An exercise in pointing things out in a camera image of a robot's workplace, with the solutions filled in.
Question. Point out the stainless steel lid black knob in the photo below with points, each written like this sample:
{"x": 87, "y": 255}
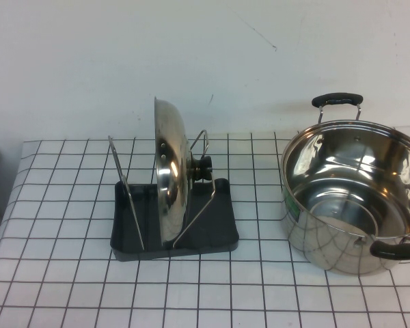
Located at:
{"x": 171, "y": 191}

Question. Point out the white black-grid tablecloth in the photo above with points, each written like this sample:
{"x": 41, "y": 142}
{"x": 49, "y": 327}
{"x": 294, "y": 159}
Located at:
{"x": 89, "y": 290}

